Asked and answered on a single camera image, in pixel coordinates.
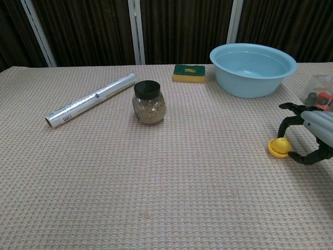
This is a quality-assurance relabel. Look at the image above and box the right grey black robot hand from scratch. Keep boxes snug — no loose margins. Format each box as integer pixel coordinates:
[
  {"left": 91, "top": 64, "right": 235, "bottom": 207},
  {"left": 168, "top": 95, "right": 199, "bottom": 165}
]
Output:
[{"left": 277, "top": 102, "right": 333, "bottom": 166}]

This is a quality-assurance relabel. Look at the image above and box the yellow rubber duck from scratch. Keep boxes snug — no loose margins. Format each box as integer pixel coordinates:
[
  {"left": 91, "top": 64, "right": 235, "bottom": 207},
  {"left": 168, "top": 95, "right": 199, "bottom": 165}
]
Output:
[{"left": 275, "top": 137, "right": 291, "bottom": 154}]

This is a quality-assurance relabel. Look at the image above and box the red plastic toy piece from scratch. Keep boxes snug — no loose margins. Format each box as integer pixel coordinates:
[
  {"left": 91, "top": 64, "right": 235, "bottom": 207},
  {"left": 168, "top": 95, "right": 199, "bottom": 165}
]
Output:
[{"left": 317, "top": 91, "right": 333, "bottom": 105}]

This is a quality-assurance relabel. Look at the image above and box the black bottle cap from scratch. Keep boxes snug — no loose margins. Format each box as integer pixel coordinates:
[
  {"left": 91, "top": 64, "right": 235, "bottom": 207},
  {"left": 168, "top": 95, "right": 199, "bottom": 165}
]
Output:
[{"left": 305, "top": 92, "right": 318, "bottom": 106}]

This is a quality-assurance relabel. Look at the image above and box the clear plastic box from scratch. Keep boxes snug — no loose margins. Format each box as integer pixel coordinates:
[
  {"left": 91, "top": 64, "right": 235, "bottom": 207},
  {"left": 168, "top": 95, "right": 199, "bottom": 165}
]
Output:
[{"left": 299, "top": 74, "right": 333, "bottom": 113}]

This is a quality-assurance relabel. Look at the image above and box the yellow eggshell cup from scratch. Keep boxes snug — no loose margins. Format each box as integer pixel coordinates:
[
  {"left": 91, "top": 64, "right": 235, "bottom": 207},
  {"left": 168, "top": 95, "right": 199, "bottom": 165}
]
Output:
[{"left": 268, "top": 139, "right": 290, "bottom": 159}]

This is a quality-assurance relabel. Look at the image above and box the light blue plastic basin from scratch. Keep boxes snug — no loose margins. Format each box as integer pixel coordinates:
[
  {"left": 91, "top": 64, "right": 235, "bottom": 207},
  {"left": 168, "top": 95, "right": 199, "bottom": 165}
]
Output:
[{"left": 209, "top": 43, "right": 298, "bottom": 99}]

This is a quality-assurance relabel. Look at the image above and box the green and yellow sponge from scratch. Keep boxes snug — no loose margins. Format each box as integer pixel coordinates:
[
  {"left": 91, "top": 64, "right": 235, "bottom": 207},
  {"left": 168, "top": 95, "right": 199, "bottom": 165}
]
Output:
[{"left": 172, "top": 64, "right": 206, "bottom": 84}]

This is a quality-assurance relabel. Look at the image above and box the glass jar with black lid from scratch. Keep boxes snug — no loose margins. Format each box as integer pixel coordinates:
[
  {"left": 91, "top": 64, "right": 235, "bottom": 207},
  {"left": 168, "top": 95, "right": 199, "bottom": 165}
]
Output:
[{"left": 131, "top": 80, "right": 167, "bottom": 126}]

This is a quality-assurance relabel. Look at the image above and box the beige waffle tablecloth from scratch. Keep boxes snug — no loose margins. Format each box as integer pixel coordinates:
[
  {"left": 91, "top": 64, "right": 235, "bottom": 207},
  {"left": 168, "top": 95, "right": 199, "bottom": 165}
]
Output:
[{"left": 0, "top": 62, "right": 333, "bottom": 250}]

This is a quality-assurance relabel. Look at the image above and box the cling film roll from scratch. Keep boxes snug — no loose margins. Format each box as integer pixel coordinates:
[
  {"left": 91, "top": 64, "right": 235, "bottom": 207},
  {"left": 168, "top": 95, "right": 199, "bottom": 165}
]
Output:
[{"left": 45, "top": 72, "right": 136, "bottom": 129}]

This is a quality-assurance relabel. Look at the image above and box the dark brown curtain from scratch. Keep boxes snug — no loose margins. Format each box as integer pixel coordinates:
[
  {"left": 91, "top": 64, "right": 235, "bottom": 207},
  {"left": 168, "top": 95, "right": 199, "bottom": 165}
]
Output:
[{"left": 0, "top": 0, "right": 333, "bottom": 73}]

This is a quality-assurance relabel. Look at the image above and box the white frame post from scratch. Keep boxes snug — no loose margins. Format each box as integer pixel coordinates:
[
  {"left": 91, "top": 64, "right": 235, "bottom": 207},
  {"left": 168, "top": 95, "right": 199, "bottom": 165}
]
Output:
[
  {"left": 226, "top": 0, "right": 244, "bottom": 44},
  {"left": 127, "top": 0, "right": 146, "bottom": 65},
  {"left": 20, "top": 0, "right": 57, "bottom": 68}
]

